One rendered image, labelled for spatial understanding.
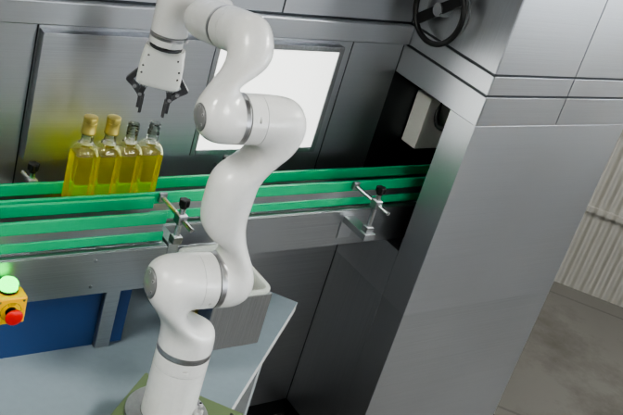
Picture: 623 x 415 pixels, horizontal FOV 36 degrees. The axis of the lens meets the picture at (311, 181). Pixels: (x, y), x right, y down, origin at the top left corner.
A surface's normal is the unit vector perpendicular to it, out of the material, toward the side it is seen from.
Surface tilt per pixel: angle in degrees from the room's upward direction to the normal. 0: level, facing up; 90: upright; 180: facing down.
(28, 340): 90
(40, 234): 90
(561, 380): 0
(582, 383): 0
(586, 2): 90
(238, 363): 0
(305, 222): 90
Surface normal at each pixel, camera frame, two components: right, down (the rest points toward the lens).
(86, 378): 0.27, -0.87
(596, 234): -0.27, 0.35
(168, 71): 0.12, 0.50
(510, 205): 0.54, 0.50
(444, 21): -0.80, 0.04
